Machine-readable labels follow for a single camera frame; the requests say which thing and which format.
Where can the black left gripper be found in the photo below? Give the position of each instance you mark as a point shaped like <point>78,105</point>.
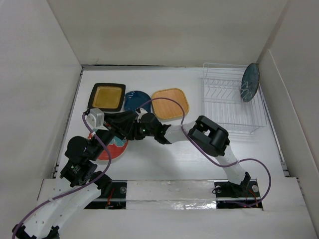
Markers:
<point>120,122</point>

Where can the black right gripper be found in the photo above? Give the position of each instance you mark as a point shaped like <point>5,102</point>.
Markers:
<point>134,134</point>

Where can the red teal round plate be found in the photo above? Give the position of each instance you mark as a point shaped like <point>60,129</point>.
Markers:
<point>116,148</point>

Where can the teal round floral plate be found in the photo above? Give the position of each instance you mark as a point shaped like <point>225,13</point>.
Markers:
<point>250,82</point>

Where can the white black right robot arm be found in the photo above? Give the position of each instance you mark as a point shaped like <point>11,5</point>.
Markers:
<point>207,136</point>

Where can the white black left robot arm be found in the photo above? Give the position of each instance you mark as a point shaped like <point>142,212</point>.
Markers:
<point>79,183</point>

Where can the woven bamboo square tray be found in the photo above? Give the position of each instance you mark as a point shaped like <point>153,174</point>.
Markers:
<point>166,109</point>

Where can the black yellow square plate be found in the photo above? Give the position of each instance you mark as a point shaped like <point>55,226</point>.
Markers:
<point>108,97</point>

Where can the dark blue heart-shaped plate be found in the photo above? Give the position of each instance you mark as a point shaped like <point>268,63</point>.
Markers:
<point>134,99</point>

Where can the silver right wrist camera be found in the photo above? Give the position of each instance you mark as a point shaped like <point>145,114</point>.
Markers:
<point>140,112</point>

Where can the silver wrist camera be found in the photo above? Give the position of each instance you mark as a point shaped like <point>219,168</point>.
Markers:
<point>140,112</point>
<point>94,118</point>

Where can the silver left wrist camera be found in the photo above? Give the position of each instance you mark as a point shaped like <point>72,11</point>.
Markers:
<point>94,118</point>

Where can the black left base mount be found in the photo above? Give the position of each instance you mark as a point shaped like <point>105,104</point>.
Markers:
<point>115,200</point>

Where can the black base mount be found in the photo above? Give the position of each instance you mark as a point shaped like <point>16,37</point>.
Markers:
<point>115,200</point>
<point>227,197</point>

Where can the white wire dish rack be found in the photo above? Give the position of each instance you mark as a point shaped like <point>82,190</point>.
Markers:
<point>221,101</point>

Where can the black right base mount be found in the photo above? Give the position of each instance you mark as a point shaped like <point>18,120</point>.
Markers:
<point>227,197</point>

